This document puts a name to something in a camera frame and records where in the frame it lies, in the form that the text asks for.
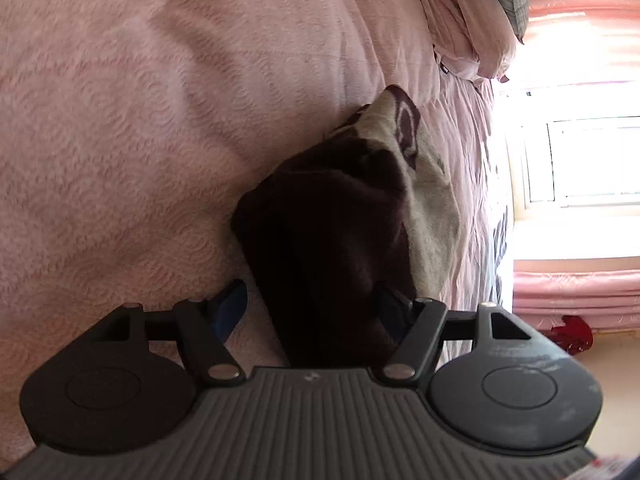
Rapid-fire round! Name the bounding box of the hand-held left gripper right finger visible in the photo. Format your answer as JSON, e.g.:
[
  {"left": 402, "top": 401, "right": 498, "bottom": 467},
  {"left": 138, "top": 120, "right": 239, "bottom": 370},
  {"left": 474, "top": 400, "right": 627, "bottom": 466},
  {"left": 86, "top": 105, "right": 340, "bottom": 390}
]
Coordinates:
[{"left": 376, "top": 284, "right": 534, "bottom": 387}]

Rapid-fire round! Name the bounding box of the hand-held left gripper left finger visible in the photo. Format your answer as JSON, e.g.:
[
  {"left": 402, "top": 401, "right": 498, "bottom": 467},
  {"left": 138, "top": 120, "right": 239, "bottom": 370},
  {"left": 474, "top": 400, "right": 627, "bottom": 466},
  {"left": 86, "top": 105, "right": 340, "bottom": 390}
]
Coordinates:
[{"left": 95, "top": 280, "right": 248, "bottom": 387}]

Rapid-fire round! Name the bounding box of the beige and brown sweater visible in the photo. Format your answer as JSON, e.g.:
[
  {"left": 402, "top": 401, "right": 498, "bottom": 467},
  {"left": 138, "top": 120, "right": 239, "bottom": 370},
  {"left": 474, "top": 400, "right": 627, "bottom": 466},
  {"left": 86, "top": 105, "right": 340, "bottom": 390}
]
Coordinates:
[{"left": 231, "top": 84, "right": 461, "bottom": 370}]

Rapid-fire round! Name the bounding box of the grey striped blanket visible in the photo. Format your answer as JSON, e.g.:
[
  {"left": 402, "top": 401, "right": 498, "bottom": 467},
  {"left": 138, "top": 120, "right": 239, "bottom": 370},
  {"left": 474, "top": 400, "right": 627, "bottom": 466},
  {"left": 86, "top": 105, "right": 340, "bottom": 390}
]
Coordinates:
[{"left": 491, "top": 207, "right": 512, "bottom": 308}]

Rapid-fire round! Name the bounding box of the red curtain tassel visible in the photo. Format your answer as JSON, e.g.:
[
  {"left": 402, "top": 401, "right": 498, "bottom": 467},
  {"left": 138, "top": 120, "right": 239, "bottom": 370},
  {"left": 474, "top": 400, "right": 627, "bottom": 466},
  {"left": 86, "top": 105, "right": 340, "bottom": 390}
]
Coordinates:
[{"left": 547, "top": 314, "right": 594, "bottom": 357}]

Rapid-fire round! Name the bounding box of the pink bed cover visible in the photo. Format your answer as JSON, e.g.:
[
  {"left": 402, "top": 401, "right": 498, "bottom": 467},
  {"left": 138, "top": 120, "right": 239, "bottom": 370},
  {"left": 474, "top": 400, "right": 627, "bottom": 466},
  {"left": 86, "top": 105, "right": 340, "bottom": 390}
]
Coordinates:
[{"left": 0, "top": 0, "right": 517, "bottom": 467}]

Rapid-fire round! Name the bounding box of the pink pillow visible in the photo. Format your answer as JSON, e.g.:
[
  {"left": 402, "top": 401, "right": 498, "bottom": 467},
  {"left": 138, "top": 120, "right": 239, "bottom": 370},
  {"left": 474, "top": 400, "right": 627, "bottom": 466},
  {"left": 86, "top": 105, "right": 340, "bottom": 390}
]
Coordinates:
[{"left": 404, "top": 0, "right": 519, "bottom": 82}]

